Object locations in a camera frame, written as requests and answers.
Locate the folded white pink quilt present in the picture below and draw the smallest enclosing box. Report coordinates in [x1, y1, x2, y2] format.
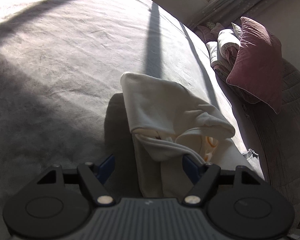
[206, 29, 241, 81]

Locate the small pink pillow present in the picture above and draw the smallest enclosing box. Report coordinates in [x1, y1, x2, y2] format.
[197, 23, 225, 43]

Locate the grey quilted headboard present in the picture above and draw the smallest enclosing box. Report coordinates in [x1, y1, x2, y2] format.
[245, 60, 300, 226]

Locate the white printed t-shirt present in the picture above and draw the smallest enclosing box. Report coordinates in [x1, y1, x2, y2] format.
[120, 71, 265, 198]

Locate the grey storage bag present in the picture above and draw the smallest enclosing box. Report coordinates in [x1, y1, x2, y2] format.
[242, 149, 259, 160]

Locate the floral cushion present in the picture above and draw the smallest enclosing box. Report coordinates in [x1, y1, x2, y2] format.
[206, 21, 216, 30]

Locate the grey bed sheet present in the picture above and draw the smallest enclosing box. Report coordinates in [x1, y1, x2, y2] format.
[0, 0, 263, 239]

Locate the maroon pillow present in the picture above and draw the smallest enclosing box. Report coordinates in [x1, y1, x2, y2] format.
[226, 16, 283, 114]

